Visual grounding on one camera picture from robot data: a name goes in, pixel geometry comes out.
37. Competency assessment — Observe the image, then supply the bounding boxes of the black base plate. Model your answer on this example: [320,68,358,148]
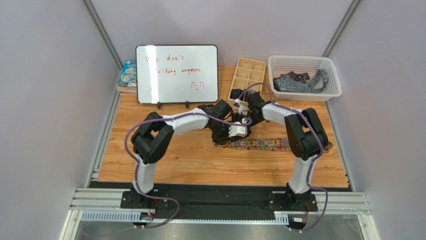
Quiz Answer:
[120,183,318,221]

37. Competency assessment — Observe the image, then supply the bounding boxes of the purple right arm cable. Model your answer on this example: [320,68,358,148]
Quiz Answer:
[236,82,330,233]

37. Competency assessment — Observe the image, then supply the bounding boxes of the grey patterned tie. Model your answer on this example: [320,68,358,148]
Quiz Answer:
[273,69,330,94]

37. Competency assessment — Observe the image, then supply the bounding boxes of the blue book stack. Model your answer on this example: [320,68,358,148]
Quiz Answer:
[116,60,137,95]

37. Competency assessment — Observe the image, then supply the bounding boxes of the colourful patterned tie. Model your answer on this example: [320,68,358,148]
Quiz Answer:
[223,137,334,153]

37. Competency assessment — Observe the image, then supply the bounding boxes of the wooden compartment box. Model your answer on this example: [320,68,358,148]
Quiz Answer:
[224,57,267,108]

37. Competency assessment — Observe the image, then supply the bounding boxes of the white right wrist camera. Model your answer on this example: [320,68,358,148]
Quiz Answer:
[233,99,249,113]

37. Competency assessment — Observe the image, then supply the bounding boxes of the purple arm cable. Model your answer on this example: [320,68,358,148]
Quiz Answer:
[123,111,253,231]
[236,82,330,233]

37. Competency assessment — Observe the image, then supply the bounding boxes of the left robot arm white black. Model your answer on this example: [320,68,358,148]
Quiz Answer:
[130,100,233,197]

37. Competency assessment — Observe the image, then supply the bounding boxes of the whiteboard with red writing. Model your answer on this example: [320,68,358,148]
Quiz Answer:
[135,44,219,105]

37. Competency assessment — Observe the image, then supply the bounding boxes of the dark patterned tie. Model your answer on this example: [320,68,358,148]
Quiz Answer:
[281,71,310,84]

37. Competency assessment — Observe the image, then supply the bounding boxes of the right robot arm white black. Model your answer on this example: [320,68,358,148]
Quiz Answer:
[234,92,329,203]

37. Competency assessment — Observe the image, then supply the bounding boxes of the rolled black tie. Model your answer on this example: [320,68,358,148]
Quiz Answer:
[229,88,245,101]

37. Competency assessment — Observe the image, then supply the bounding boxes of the white plastic basket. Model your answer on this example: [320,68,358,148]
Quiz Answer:
[268,55,342,102]

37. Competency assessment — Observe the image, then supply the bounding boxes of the aluminium frame rail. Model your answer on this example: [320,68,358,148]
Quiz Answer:
[60,183,380,240]

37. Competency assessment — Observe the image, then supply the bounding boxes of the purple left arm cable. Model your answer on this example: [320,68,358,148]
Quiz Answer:
[123,111,253,231]

